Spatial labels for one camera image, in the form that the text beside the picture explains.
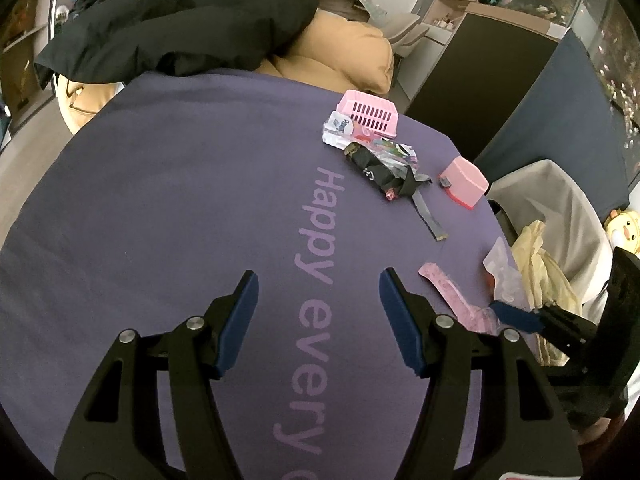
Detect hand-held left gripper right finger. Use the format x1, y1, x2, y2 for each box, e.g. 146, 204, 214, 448
378, 267, 584, 480

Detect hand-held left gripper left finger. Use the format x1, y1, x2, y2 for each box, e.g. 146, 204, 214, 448
54, 270, 260, 480

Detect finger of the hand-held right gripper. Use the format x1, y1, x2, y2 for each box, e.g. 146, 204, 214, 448
489, 301, 600, 357

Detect pink plastic wrapper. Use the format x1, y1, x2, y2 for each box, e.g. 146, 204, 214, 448
419, 261, 501, 336

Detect clear plastic bag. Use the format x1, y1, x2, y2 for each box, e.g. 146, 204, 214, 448
482, 236, 531, 311

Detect bin with white liner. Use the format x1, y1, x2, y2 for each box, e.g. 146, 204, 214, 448
487, 159, 640, 411

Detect person's right forearm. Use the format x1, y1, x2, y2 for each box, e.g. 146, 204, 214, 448
575, 412, 627, 447

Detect pale yellow plastic bag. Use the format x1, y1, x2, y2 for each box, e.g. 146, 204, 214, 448
515, 220, 583, 367

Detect blonde doll toy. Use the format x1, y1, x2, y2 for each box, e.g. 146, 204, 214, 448
602, 208, 640, 256

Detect grey torn strip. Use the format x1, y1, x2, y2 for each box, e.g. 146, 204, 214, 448
407, 167, 449, 242

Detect purple printed mat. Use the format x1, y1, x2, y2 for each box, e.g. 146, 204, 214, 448
0, 70, 521, 480

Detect black crumpled wrapper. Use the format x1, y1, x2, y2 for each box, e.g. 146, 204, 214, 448
344, 142, 417, 204

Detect small pink box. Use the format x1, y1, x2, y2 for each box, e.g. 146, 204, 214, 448
438, 156, 490, 211

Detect colourful clear wrapper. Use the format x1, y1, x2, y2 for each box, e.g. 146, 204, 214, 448
360, 132, 421, 178

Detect clear wrapper with blue print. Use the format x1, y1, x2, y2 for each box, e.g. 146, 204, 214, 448
322, 112, 359, 150

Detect pink plastic basket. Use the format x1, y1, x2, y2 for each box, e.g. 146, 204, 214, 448
336, 89, 401, 140

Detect dark blue panel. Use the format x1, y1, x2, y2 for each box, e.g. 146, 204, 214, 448
472, 30, 633, 216

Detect dark brown cabinet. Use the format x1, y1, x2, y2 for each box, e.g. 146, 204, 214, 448
404, 2, 562, 161

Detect light grey chair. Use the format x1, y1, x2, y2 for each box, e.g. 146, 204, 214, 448
387, 12, 432, 58

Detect black jacket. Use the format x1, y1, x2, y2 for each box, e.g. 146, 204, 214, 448
34, 0, 320, 83

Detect cluttered dark table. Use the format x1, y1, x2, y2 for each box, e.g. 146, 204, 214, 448
310, 0, 388, 23

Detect wooden wall shelf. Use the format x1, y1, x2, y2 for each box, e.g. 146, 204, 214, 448
0, 0, 56, 131

